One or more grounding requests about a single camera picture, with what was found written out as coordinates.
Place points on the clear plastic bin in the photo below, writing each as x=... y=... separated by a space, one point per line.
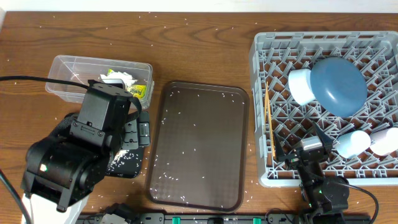
x=82 y=69

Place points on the dark brown serving tray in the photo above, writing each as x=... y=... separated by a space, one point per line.
x=199 y=148

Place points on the grey dishwasher rack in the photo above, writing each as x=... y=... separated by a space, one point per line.
x=273 y=55

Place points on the black waste tray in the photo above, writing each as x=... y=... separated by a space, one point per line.
x=111 y=126

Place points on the blue plate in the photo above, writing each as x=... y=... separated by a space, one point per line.
x=338 y=86

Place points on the green yellow snack wrapper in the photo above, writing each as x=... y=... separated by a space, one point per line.
x=137 y=90

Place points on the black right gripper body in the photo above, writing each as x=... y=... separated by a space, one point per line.
x=293 y=162

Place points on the light blue rice bowl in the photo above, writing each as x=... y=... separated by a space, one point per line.
x=300 y=87

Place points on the pink cup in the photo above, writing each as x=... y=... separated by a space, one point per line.
x=384 y=142

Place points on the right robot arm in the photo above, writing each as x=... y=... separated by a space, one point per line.
x=326 y=196

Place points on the white tissue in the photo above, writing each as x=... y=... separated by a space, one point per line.
x=127 y=78

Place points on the black rail with green clips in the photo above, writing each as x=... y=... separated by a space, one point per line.
x=160 y=218

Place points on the white rice pile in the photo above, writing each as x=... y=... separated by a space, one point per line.
x=121 y=159

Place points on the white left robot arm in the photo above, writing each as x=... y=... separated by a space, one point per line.
x=63 y=168

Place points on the light blue cup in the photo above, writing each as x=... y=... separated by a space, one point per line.
x=352 y=144

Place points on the wooden chopstick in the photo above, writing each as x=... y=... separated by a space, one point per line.
x=266 y=99
x=270 y=129

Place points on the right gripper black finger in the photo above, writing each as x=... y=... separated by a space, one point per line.
x=326 y=141
x=279 y=152

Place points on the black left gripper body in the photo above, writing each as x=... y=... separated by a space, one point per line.
x=138 y=134

